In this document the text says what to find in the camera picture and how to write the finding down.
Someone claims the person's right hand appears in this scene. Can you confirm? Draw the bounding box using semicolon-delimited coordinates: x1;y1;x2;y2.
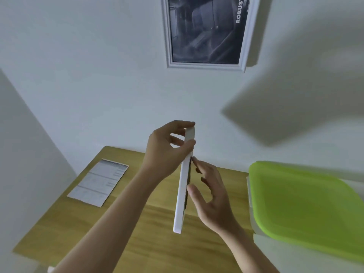
186;156;239;236

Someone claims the person's left hand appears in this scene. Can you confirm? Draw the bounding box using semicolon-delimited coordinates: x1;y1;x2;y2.
142;120;197;181

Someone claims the white picture frame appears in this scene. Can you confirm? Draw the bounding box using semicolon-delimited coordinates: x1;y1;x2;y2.
173;126;197;235

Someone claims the person's right forearm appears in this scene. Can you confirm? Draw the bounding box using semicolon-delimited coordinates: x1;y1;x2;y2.
219;223;280;273

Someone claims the person's left forearm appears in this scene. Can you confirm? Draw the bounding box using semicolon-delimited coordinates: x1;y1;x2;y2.
53;165;160;273

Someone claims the printed paper sheet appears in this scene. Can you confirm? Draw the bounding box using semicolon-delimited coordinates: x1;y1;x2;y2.
67;158;130;208

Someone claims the green plastic lid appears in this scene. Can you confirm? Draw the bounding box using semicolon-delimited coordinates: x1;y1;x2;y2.
248;160;364;265

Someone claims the white framed dark wall picture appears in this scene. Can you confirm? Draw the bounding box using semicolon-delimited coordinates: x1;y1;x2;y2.
161;0;261;73

